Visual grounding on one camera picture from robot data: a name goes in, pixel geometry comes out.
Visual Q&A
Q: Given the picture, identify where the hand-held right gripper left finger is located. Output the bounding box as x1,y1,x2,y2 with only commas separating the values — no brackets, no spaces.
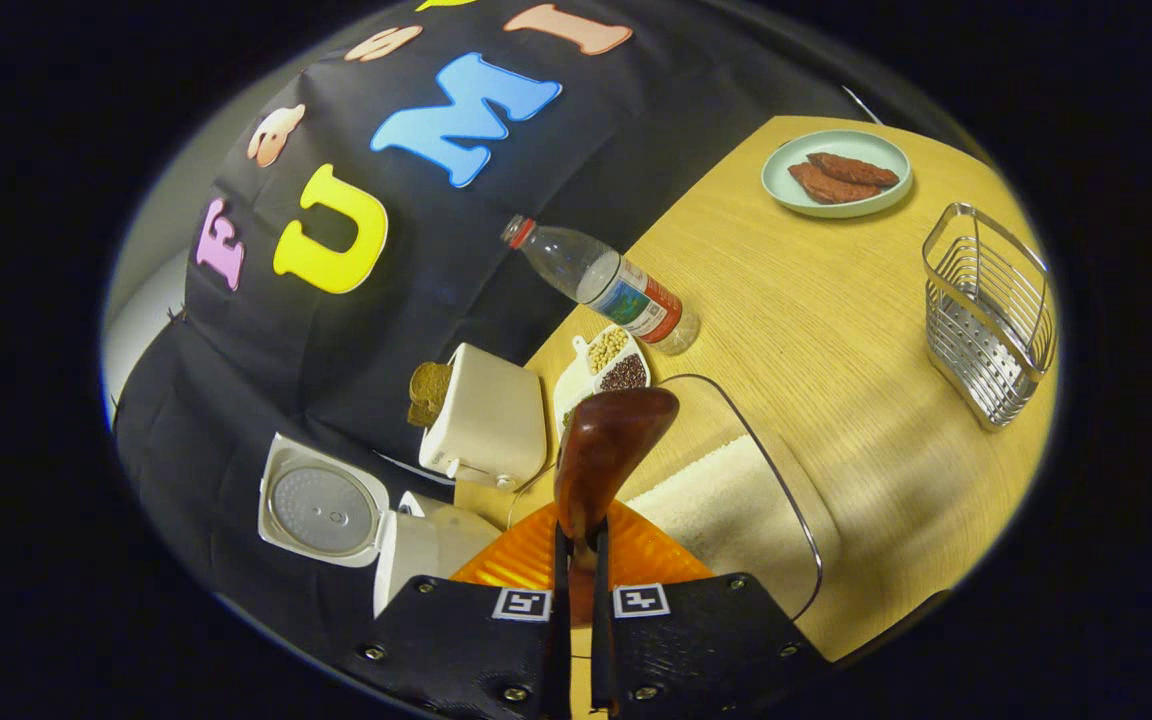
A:
341,500,573,720

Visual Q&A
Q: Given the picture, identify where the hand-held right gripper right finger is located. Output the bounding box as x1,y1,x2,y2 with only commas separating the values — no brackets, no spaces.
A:
591,500,832,719

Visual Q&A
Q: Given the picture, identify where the white rice cooker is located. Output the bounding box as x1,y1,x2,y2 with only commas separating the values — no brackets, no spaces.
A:
258,432,502,616

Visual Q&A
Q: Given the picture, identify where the brown wooden spoon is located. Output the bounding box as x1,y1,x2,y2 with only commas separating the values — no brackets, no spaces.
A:
554,388,680,626

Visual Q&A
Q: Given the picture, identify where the clear rice container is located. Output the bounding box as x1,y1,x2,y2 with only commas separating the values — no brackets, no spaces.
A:
506,373,824,623

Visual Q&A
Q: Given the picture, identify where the metal wire chopstick holder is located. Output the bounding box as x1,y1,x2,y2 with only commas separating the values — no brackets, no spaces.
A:
923,202,1057,431

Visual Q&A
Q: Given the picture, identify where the cream toaster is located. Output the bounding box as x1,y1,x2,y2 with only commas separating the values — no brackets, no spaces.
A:
419,343,547,491

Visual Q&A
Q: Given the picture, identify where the white divided bean dish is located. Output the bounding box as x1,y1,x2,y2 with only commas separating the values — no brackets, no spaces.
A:
553,323,653,436

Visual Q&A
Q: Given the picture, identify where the clear plastic water bottle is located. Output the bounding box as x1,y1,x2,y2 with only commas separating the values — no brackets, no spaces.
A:
501,215,702,356

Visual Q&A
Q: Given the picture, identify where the pale green plate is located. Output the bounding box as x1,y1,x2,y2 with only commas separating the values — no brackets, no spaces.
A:
761,130,914,219

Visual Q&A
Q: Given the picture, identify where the brown meat slice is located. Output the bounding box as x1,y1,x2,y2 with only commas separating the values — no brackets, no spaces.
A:
806,152,900,189
788,162,882,205

